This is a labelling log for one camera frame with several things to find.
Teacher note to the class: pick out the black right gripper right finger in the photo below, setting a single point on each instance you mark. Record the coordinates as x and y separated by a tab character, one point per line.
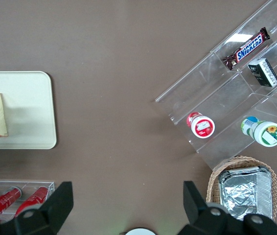
199	208

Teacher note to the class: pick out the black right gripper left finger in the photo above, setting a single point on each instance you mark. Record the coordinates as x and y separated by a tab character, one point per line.
53	208

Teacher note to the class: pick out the light tan wicker basket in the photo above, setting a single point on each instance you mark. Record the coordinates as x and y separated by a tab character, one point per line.
210	183

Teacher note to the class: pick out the beige plastic tray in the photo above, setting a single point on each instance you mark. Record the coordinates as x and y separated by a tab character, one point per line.
28	110

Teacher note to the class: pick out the clear acrylic bottle rack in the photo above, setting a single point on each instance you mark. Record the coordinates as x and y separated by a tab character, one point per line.
51	187

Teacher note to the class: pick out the red cola bottle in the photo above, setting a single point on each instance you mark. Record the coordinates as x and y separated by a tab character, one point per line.
1	203
32	200

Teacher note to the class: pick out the silver foil container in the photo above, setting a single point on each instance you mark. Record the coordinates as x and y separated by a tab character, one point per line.
241	193

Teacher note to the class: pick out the red lid yoghurt cup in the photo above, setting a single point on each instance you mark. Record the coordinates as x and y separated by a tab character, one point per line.
202	126

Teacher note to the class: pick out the green lid yoghurt cup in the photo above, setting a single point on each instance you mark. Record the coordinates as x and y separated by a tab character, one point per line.
265	133

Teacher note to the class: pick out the clear acrylic stepped shelf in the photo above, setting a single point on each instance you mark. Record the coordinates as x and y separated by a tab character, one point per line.
216	98

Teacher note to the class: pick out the small black white carton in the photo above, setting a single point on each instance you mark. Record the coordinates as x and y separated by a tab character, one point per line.
263	72

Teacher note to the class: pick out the snickers chocolate bar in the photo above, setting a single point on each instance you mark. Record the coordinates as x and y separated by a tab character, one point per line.
247	49

